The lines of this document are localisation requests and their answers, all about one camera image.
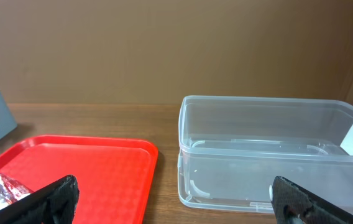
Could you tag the red foil wrapper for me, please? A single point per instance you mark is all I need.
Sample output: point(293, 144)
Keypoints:
point(11, 190)

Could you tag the clear plastic bin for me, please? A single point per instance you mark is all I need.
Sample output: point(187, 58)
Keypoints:
point(232, 148)

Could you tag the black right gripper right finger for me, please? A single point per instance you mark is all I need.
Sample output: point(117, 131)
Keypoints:
point(292, 203)

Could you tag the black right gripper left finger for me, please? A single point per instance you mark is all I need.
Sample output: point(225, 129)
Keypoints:
point(54, 204)

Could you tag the red plastic tray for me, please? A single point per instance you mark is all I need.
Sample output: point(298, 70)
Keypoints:
point(114, 175)

